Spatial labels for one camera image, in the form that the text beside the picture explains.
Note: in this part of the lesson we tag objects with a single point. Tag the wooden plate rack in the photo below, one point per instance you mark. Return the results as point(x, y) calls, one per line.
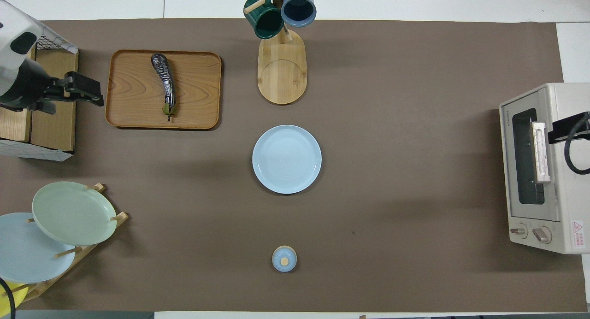
point(87, 252)

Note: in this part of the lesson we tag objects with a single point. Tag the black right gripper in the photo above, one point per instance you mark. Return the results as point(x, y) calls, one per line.
point(585, 125)

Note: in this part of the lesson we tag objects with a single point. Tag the wooden serving tray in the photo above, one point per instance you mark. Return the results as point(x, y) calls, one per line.
point(198, 93)

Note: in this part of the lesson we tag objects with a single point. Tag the pale green plate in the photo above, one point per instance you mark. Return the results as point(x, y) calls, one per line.
point(73, 213)

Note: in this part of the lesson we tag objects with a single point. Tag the yellow plate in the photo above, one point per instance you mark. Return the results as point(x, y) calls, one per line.
point(20, 297)

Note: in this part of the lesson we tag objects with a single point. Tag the dark green mug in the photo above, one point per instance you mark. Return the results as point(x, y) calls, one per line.
point(265, 21)

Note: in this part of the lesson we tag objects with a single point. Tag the blue mug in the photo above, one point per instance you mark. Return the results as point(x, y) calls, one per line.
point(298, 10)

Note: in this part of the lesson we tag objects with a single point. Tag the white patterned cloth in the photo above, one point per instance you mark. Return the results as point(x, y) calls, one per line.
point(60, 42)

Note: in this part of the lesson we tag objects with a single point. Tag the silver oven knob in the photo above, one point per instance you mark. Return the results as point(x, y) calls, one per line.
point(519, 231)
point(542, 235)

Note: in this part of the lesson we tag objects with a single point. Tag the brown table mat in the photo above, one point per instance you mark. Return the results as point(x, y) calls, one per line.
point(392, 171)

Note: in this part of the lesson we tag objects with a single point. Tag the light blue racked plate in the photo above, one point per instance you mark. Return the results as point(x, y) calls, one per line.
point(27, 259)

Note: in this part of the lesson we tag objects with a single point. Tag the cream toaster oven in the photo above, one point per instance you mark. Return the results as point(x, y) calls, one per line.
point(571, 194)

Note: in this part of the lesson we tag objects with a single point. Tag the wooden mug tree stand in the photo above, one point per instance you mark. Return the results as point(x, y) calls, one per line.
point(282, 74)

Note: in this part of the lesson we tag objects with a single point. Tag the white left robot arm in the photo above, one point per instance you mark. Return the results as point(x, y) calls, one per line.
point(5, 47)

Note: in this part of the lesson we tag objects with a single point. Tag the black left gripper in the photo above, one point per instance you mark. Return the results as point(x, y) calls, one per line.
point(27, 86)

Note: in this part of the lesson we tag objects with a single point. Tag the glass oven door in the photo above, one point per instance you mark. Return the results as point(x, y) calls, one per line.
point(509, 171)

